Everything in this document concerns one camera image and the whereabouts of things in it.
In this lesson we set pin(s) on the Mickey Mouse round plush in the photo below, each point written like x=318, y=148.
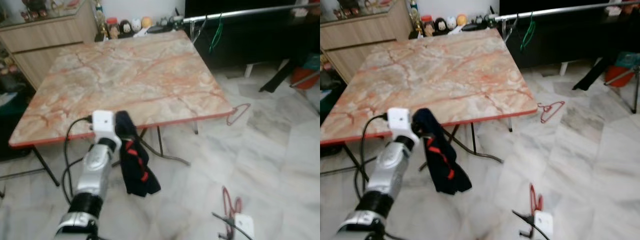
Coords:
x=125, y=27
x=440, y=26

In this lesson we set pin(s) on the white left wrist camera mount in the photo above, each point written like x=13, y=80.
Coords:
x=400, y=120
x=104, y=122

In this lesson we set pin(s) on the light wooden cabinet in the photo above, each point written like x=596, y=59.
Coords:
x=365, y=42
x=50, y=45

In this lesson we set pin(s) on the silver metal clothes rack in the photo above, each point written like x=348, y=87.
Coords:
x=560, y=10
x=250, y=11

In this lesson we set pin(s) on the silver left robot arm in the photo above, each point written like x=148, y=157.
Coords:
x=95, y=170
x=390, y=170

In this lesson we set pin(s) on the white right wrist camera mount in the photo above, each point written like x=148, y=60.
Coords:
x=245, y=225
x=544, y=222

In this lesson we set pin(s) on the long black garment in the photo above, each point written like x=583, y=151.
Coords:
x=592, y=75
x=277, y=80

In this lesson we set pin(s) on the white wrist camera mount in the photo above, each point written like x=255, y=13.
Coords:
x=245, y=225
x=104, y=122
x=400, y=120
x=544, y=222

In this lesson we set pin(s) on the green plastic clothes hanger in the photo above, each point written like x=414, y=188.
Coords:
x=528, y=35
x=216, y=37

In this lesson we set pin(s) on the black flat television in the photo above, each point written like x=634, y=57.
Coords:
x=240, y=3
x=550, y=2

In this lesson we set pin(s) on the red plastic clothes hanger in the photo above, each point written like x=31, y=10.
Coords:
x=225, y=197
x=532, y=195
x=562, y=103
x=248, y=106

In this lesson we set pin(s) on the black television console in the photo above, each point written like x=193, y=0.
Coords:
x=575, y=42
x=260, y=45

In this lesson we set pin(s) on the navy shirt with red trim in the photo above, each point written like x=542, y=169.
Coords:
x=445, y=175
x=135, y=175

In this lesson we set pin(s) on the red bucket with teal liner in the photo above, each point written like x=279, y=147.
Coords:
x=305, y=77
x=620, y=75

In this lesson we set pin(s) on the orange and red round plush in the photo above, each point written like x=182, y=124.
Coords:
x=147, y=22
x=462, y=20

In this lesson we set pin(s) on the white and blue round plush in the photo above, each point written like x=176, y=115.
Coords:
x=136, y=25
x=451, y=22

